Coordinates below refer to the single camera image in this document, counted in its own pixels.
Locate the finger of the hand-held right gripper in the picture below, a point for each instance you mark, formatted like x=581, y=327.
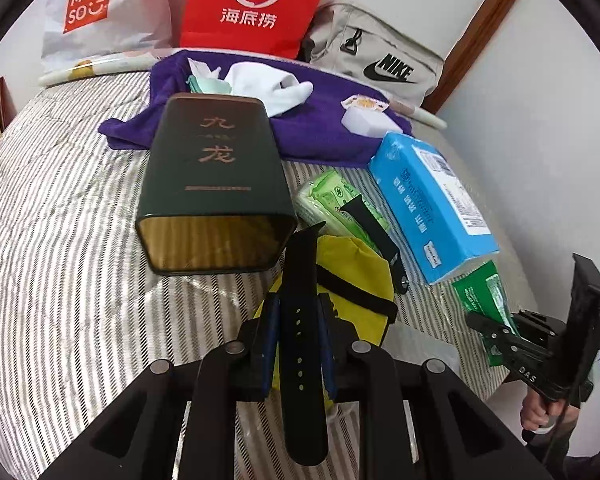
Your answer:
x=535, y=321
x=490, y=331

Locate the rolled printed paper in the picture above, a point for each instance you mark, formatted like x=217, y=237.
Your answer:
x=105, y=65

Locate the yellow cloth pouch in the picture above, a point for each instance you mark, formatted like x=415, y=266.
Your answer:
x=360, y=270

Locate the grey waist bag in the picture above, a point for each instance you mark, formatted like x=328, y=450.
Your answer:
x=330, y=55

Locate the dark green packet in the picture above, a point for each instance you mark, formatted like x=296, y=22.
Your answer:
x=480, y=295

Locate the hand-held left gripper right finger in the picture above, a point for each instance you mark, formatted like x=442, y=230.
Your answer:
x=326, y=347

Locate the person's right forearm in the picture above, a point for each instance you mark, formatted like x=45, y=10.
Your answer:
x=580, y=455

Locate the brown wooden door frame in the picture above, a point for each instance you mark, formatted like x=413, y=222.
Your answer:
x=485, y=30

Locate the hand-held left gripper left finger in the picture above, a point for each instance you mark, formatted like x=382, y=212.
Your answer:
x=275, y=345

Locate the white plastic shopping bag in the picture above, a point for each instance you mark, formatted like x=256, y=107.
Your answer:
x=130, y=10

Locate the blue tissue pack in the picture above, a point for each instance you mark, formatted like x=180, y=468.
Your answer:
x=420, y=200

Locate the small yellow print packet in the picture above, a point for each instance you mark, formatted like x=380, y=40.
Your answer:
x=362, y=103

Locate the light green cloth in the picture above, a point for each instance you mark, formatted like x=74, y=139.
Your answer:
x=200, y=67

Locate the purple towel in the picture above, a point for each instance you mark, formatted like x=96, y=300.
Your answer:
x=310, y=132

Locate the dark green tin box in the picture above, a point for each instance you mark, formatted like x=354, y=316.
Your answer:
x=215, y=185

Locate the white cloth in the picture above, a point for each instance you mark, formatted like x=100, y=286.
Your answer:
x=265, y=87

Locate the light green wipes pack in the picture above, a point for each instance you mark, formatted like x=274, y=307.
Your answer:
x=330, y=197

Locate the person's right hand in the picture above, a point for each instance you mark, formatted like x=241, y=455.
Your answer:
x=535, y=414

